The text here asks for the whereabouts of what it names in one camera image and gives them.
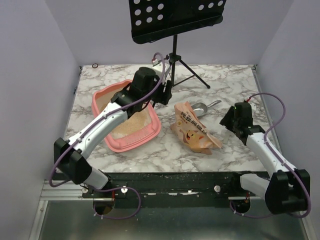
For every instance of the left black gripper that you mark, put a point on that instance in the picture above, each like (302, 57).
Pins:
(164, 92)

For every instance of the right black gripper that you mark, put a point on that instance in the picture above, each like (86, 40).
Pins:
(227, 119)

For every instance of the white bag sealing clip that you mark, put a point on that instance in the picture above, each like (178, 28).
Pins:
(226, 138)

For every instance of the pink litter box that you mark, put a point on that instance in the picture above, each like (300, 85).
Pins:
(142, 127)

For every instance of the orange cat litter bag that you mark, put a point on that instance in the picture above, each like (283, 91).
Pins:
(191, 132)

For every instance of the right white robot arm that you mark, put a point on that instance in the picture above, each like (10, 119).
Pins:
(288, 189)

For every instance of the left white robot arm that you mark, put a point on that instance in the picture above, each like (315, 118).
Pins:
(70, 156)

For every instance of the metal litter scoop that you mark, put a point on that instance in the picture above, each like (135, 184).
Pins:
(200, 109)

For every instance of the black music stand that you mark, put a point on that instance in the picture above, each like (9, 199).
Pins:
(153, 20)

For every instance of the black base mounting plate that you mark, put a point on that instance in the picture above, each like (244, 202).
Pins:
(179, 189)

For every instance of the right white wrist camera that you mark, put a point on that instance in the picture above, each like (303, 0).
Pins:
(252, 104)

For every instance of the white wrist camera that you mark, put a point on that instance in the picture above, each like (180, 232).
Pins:
(252, 104)
(159, 66)

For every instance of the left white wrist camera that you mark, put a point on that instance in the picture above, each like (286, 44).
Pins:
(159, 66)

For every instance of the aluminium frame rail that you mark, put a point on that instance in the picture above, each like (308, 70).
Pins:
(65, 192)

